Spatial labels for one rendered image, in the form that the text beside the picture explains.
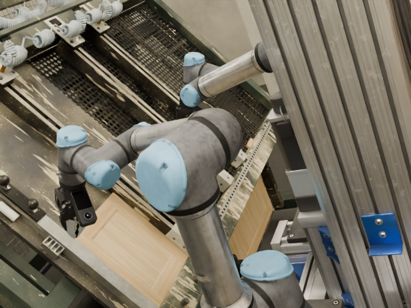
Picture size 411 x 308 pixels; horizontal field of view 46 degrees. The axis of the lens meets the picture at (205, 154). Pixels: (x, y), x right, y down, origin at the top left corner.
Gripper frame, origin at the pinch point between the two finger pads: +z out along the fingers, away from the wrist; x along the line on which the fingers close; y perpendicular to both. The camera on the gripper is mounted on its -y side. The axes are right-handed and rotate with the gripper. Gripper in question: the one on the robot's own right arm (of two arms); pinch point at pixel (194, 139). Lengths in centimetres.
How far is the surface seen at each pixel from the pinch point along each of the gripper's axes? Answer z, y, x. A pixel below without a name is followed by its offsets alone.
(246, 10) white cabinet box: 46, 81, -347
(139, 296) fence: 37, -2, 52
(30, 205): 2, 33, 60
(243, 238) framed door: 94, -14, -55
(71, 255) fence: 24, 22, 55
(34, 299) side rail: 21, 20, 78
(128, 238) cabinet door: 31.1, 12.6, 32.3
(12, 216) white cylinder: 11, 42, 59
